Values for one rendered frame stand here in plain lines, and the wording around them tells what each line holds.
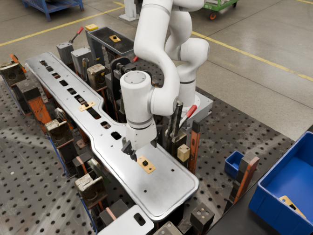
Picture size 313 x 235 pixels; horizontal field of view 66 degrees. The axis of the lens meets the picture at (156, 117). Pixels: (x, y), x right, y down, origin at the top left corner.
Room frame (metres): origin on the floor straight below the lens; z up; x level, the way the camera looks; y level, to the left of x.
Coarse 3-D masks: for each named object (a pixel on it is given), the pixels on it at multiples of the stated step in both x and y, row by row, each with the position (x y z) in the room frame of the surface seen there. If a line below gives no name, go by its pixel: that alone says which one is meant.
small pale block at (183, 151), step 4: (180, 148) 0.57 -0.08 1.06; (184, 148) 0.56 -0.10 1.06; (188, 148) 0.57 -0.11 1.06; (180, 152) 0.56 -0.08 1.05; (184, 152) 0.55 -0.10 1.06; (188, 152) 0.56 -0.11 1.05; (180, 156) 0.55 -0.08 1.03; (184, 156) 0.54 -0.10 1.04; (188, 156) 0.56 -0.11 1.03; (180, 160) 0.55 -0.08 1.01; (184, 160) 0.55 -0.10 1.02; (184, 164) 0.55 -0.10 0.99
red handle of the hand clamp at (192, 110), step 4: (192, 108) 0.70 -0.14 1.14; (196, 108) 0.70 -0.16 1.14; (188, 112) 0.69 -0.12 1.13; (192, 112) 0.69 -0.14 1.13; (184, 116) 0.68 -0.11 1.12; (188, 116) 0.68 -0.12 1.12; (184, 120) 0.67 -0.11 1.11; (180, 124) 0.66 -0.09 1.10; (180, 128) 0.65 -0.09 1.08; (172, 132) 0.64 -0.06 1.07
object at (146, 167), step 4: (140, 156) 0.59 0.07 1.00; (140, 160) 0.57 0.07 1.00; (144, 160) 0.56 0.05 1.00; (148, 160) 0.56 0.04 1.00; (140, 164) 0.55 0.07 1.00; (144, 164) 0.54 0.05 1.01; (148, 164) 0.55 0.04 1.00; (144, 168) 0.53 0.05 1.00; (148, 168) 0.53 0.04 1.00; (152, 168) 0.53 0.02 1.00; (148, 172) 0.51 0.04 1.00
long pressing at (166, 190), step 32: (32, 64) 1.34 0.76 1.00; (64, 64) 1.32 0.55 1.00; (64, 96) 1.00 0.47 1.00; (96, 96) 0.99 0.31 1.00; (96, 128) 0.75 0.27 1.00; (128, 160) 0.57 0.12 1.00; (160, 160) 0.56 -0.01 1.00; (128, 192) 0.44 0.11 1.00; (160, 192) 0.43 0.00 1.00; (192, 192) 0.43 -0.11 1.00
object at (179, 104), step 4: (180, 104) 0.64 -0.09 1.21; (176, 108) 0.64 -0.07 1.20; (180, 108) 0.63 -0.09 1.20; (176, 112) 0.64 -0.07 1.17; (180, 112) 0.63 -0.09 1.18; (172, 116) 0.65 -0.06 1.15; (176, 116) 0.63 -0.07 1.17; (180, 116) 0.64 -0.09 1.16; (172, 120) 0.65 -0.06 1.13; (176, 120) 0.62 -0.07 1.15; (172, 124) 0.64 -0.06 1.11; (176, 124) 0.62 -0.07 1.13; (168, 128) 0.64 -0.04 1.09; (172, 128) 0.64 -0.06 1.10; (176, 128) 0.62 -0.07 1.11; (168, 132) 0.64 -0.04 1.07; (176, 132) 0.62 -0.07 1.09; (168, 136) 0.64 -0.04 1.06; (172, 136) 0.62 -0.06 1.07; (172, 140) 0.62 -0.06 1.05
